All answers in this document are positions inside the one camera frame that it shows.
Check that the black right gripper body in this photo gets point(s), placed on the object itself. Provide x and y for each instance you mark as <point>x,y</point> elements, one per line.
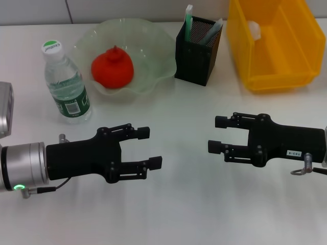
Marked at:
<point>281,143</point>

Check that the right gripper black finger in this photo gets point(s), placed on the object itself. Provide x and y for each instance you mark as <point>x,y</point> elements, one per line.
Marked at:
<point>214,146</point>
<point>221,122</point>

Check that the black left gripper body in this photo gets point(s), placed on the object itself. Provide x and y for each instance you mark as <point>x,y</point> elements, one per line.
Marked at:
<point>81,160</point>

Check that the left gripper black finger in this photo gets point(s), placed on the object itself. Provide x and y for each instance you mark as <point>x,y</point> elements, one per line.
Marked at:
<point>143,132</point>
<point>155,163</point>

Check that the red-orange toy orange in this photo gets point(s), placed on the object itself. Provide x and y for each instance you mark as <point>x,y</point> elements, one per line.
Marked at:
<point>112,67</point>

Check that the green label water bottle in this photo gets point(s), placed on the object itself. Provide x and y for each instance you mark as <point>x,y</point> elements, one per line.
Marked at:
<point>66,86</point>

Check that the green utility knife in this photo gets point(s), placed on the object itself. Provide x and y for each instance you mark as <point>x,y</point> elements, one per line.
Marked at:
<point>188,23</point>

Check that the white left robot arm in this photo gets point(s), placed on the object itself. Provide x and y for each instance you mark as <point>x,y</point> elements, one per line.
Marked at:
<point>23,166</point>

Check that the black mesh pen holder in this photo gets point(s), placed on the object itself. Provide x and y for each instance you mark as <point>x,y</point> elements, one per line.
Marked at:
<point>194,66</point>

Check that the pale green glass fruit plate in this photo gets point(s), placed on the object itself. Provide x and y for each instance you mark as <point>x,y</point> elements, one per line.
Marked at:
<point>153,51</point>

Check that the yellow plastic storage bin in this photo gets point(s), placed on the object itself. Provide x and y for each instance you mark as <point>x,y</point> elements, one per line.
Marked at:
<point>281,56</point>

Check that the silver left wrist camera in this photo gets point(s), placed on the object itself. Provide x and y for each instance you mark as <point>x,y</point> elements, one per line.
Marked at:
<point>5,109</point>

